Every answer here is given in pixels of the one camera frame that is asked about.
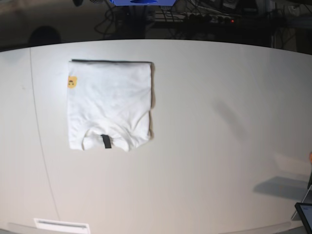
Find white printed T-shirt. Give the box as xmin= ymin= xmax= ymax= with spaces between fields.
xmin=67 ymin=61 xmax=152 ymax=152

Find white paper label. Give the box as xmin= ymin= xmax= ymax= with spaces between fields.
xmin=34 ymin=218 xmax=91 ymax=234

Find blue robot base block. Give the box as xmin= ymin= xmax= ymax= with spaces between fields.
xmin=110 ymin=0 xmax=176 ymax=6

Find power strip with red light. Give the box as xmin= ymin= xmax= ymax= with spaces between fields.
xmin=148 ymin=12 xmax=241 ymax=25

